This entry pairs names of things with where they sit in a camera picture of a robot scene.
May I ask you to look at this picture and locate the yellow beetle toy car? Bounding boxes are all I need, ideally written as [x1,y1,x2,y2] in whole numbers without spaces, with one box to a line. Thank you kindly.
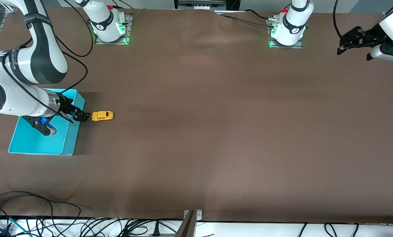
[91,111,114,122]

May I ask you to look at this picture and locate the turquoise plastic bin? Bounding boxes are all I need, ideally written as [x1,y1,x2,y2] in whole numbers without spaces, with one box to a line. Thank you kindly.
[8,88,85,156]

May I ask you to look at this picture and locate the brown table cloth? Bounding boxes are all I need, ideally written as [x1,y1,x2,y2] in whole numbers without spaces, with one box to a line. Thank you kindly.
[0,6,393,224]

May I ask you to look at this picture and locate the grey metal pole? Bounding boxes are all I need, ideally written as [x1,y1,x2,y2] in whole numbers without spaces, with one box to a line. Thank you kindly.
[175,211,197,237]

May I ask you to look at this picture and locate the grey metal device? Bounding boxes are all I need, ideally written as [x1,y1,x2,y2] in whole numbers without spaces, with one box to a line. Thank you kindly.
[174,0,240,11]

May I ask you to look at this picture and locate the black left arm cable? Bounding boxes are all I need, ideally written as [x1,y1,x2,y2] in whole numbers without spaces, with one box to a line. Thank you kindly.
[333,0,343,39]

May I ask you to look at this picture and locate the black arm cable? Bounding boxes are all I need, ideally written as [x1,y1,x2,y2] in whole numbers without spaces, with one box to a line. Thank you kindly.
[333,0,343,39]
[19,0,95,124]

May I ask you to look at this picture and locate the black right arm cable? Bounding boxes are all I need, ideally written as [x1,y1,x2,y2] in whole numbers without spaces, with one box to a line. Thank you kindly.
[19,0,95,124]

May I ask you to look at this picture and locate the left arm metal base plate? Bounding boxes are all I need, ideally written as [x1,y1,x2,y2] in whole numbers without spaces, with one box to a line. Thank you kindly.
[266,18,303,49]

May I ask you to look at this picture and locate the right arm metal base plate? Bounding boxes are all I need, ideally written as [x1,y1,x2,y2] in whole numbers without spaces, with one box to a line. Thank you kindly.
[95,14,133,45]

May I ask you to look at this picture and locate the teal cable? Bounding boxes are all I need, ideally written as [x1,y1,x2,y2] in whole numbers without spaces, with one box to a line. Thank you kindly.
[0,215,31,237]

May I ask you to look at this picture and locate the small metal bracket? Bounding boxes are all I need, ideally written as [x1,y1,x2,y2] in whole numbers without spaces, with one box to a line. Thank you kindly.
[183,210,203,221]

